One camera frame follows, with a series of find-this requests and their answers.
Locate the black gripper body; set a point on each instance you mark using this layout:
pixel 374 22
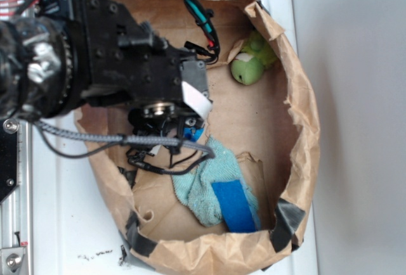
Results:
pixel 131 65

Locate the blue plastic bottle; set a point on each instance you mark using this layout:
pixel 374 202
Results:
pixel 192 134

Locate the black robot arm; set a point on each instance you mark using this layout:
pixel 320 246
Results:
pixel 77 52

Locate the green plush toy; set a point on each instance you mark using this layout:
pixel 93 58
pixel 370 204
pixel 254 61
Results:
pixel 253 59

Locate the light blue towel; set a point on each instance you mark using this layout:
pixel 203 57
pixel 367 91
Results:
pixel 194 189

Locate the brown paper bag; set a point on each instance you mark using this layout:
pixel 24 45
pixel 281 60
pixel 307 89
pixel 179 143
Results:
pixel 273 129

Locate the blue sponge strip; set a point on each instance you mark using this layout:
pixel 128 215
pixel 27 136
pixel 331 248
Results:
pixel 234 206

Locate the black mounting bracket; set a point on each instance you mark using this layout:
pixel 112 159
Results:
pixel 9 157

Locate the aluminium frame rail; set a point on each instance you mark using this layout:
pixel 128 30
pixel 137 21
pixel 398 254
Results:
pixel 16 213

